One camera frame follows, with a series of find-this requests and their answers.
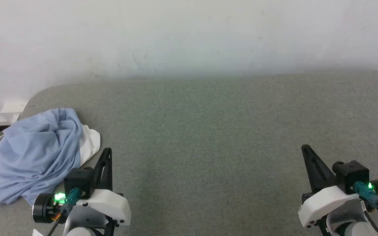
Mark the white garment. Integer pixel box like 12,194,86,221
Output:
79,124,101,166

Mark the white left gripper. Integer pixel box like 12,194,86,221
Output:
32,148,132,230

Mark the right black cable teal plug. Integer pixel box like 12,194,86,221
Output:
352,181,378,236

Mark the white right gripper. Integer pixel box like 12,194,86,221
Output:
298,145,378,228

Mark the left black cable teal plug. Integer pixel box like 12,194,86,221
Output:
46,187,82,236

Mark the grey fabric sofa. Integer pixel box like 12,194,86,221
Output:
0,70,378,236

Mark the black cable teal plug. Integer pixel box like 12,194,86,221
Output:
352,181,378,236
46,187,82,236

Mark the light blue garment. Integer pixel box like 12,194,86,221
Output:
0,108,84,207

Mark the white wall socket box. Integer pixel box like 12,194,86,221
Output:
0,101,29,124

